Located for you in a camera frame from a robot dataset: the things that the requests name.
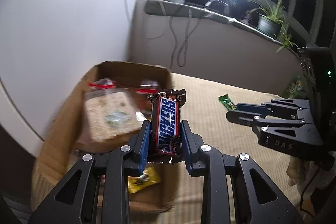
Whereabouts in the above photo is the white hanging cable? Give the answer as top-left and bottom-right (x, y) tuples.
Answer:
(122, 0), (169, 40)

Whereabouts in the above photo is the bread sandwich pack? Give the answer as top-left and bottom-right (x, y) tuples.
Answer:
(84, 88), (146, 143)

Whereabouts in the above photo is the green candy wrapper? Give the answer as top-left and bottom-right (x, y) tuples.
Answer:
(219, 94), (237, 111)

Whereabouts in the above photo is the yellow snack packet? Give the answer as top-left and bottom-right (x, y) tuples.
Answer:
(128, 166), (161, 194)

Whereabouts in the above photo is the red clear dark snack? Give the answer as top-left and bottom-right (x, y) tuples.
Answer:
(88, 78), (117, 90)

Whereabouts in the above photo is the green snack bag background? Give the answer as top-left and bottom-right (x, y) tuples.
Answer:
(281, 76), (308, 100)

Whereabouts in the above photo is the Snickers bar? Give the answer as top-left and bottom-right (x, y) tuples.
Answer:
(147, 89), (186, 164)

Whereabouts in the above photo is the potted spider plant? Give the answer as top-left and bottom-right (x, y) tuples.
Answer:
(249, 0), (298, 53)

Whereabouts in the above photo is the white cabinet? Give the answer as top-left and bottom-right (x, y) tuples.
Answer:
(1, 0), (137, 156)

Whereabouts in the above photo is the grey window sill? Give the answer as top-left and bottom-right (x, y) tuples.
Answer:
(144, 0), (300, 54)

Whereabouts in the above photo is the red clear round pastry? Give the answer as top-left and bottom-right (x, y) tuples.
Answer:
(135, 80), (159, 94)

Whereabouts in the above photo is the brown cardboard box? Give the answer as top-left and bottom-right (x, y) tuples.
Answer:
(31, 61), (172, 209)

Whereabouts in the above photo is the black hanging cable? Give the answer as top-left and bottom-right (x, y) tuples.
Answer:
(169, 0), (229, 68)

